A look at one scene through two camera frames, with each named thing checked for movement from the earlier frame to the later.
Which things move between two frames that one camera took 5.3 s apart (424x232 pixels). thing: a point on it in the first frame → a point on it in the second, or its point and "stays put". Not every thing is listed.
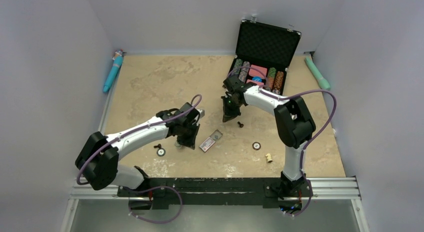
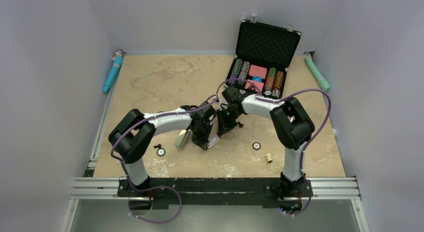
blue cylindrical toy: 118,59 stays put
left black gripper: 190,142 → 202,142
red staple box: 206,145 stays put
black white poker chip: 161,152 stays put
